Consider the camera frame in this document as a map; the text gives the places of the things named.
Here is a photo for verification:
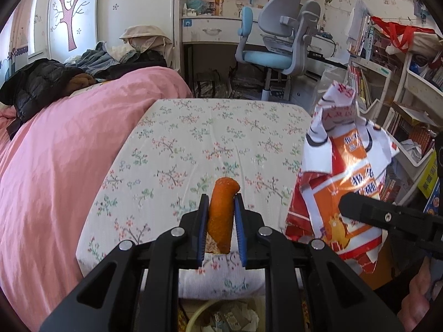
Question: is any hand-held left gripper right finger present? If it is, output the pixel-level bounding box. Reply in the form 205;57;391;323
233;194;405;332

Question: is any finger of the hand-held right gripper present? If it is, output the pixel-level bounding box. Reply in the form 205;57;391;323
337;192;443;260

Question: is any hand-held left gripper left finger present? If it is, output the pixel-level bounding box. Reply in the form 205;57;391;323
38;193;212;332

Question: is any long orange peel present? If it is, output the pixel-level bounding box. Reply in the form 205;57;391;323
206;177;241;255

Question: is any red white snack wrapper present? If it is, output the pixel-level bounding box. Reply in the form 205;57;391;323
284;80;400;274

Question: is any pale yellow waste bin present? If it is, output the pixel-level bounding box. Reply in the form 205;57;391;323
178;299;267;332

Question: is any person's right hand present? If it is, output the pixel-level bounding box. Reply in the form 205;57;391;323
398;259;443;332

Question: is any blue yellow printed box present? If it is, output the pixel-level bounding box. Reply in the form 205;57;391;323
417;149;443;215

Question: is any small white book rack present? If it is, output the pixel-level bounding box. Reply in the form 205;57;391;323
346;57;393;118

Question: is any tall white book rack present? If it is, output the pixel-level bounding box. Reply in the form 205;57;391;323
381;52;443;208

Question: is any translucent plastic bag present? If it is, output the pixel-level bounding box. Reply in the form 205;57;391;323
313;66;350;118

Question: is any white drawer cabinet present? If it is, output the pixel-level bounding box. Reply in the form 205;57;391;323
289;72;326;109

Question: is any silver bag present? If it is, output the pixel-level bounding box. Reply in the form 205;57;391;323
232;66;267;94
194;71;231;98

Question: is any pink blanket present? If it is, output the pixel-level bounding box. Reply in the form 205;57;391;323
0;66;192;332

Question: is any blue grey desk chair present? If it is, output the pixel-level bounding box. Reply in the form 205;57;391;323
235;0;322;102

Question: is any red bag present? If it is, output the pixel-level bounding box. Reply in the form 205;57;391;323
370;15;443;56

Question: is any black clothing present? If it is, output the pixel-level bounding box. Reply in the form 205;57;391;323
100;50;170;80

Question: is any yellow book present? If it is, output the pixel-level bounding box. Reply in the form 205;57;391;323
71;81;111;95

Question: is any row of upright books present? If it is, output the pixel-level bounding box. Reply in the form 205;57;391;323
348;0;378;59

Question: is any brown plush toy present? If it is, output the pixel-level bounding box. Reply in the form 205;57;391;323
66;73;97;94

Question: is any white cloth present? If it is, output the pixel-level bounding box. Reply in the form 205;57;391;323
107;43;139;61

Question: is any white desk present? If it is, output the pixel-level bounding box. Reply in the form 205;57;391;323
180;14;264;97

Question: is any beige cloth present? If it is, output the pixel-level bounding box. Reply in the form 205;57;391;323
119;25;174;54

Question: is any black down jacket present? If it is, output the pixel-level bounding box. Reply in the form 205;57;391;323
0;59;84;135

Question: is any pile of clothes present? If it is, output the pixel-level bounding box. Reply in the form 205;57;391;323
47;0;182;73

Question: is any pink tree decal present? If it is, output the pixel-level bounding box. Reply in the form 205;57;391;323
52;0;94;52

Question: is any printed curtain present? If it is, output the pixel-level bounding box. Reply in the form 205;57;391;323
0;0;52;80

